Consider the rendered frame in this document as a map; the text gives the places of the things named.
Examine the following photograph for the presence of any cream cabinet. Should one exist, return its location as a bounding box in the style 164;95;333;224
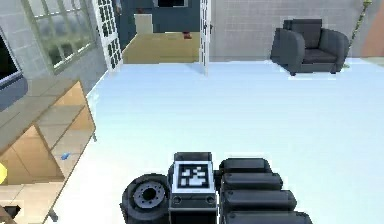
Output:
134;13;154;35

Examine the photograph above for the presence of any yellow round object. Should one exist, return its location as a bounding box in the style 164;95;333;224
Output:
0;162;8;185

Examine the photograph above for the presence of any dark grey armchair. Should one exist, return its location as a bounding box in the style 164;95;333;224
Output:
270;18;350;77

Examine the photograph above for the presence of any green house plant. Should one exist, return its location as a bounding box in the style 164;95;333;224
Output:
343;0;373;69

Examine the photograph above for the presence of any white framed window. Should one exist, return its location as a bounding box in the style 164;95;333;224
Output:
21;0;98;74

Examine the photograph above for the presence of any wooden shelf unit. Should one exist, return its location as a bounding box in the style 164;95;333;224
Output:
0;79;98;224

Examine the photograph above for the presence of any black television set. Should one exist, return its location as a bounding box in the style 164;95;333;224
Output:
0;31;29;113

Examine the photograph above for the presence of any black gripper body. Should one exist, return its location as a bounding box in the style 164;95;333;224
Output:
119;173;172;224

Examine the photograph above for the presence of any white lattice room door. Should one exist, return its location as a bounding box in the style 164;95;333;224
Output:
91;0;124;73
199;0;212;75

